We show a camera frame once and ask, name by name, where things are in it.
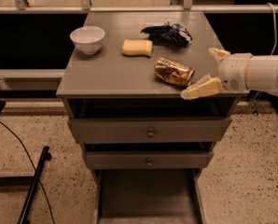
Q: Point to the metal railing frame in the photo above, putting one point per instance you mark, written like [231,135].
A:
[36,8]

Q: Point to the yellow sponge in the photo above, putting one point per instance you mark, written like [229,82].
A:
[137,47]

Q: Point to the blue crumpled chip bag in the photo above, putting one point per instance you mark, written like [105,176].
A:
[174,33]

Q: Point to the grey top drawer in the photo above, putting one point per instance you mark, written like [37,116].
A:
[128,131]

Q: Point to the grey wooden drawer cabinet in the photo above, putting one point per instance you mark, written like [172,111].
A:
[110,85]

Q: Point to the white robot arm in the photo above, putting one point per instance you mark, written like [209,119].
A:
[261,75]

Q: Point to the grey middle drawer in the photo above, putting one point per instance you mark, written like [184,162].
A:
[106,160]

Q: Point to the grey open bottom drawer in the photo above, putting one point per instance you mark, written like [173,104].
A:
[148,197]

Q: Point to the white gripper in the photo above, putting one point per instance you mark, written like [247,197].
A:
[233,71]

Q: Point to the white bowl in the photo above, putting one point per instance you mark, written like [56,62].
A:
[88,39]

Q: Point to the black stand leg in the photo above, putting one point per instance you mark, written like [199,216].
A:
[35,180]

